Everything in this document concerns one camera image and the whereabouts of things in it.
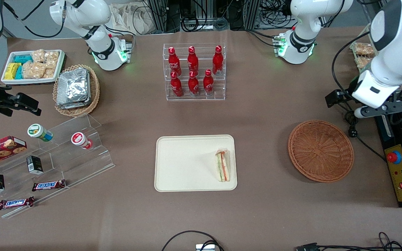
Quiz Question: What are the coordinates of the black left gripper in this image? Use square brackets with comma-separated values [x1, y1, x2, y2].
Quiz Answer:
[325, 89, 357, 113]

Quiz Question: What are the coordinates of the triangle sandwich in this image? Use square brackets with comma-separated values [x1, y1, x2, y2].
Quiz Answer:
[215, 148, 230, 183]

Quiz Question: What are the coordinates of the white rectangular snack tray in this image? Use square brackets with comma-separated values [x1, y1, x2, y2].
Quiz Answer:
[1, 49, 66, 85]

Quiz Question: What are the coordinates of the brown wicker basket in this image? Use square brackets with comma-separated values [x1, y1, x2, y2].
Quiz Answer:
[287, 120, 355, 183]

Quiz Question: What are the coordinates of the light wicker basket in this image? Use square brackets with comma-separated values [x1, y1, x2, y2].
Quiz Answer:
[53, 64, 101, 117]

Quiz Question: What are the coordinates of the cream plastic tray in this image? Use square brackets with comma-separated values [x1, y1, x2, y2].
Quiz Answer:
[154, 134, 238, 193]

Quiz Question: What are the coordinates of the green lid yoghurt cup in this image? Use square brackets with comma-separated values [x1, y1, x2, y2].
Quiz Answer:
[27, 123, 54, 143]

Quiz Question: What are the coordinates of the yellow snack pack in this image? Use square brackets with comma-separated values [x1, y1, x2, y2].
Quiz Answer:
[4, 63, 21, 80]

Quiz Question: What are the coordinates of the wrapped bread snack pack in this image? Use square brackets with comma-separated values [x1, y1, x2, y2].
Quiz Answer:
[353, 42, 375, 56]
[354, 56, 373, 70]

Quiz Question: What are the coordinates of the black box with barcode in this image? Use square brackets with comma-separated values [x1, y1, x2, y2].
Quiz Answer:
[26, 155, 44, 175]

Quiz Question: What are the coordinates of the black side platform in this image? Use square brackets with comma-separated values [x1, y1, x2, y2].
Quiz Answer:
[373, 97, 402, 209]

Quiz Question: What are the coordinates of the silver foil pack stack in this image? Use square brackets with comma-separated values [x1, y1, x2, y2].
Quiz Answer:
[56, 68, 92, 109]

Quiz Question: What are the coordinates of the red lid yoghurt cup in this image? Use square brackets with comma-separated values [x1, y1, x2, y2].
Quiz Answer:
[70, 131, 94, 150]

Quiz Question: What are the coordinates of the clear acrylic step shelf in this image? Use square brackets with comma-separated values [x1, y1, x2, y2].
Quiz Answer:
[0, 113, 116, 220]

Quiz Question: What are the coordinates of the red emergency stop button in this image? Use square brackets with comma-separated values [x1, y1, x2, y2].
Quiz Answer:
[386, 151, 402, 165]

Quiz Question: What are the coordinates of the Snickers chocolate bar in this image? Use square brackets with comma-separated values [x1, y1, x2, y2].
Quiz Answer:
[0, 196, 35, 211]
[31, 179, 66, 192]

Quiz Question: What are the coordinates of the clear acrylic bottle rack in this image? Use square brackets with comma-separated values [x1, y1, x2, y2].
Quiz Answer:
[163, 43, 227, 102]

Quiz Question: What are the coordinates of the red cola bottle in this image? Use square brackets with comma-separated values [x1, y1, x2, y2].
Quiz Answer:
[188, 70, 200, 97]
[168, 46, 182, 77]
[212, 45, 224, 76]
[187, 46, 200, 76]
[203, 69, 215, 96]
[170, 71, 184, 98]

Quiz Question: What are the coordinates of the beige cloth bag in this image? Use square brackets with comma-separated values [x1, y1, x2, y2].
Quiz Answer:
[110, 3, 153, 35]

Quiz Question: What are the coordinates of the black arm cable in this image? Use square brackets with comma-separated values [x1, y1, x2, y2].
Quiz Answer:
[3, 0, 66, 39]
[332, 31, 373, 105]

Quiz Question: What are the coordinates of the black cable with plug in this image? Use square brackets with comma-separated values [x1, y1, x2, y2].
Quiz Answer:
[341, 104, 387, 162]

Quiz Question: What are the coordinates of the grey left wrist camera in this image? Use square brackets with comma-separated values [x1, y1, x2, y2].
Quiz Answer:
[353, 100, 402, 119]

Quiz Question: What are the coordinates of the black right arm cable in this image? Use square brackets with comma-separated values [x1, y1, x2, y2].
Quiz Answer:
[3, 0, 66, 39]

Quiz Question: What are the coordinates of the black tangled cable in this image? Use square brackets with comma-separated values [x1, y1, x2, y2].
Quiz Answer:
[293, 231, 402, 251]

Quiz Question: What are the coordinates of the aluminium frame with cables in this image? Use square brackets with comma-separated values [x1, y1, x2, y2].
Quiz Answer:
[144, 0, 292, 32]

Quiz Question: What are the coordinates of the black looped cable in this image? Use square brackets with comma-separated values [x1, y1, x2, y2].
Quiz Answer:
[161, 230, 224, 251]

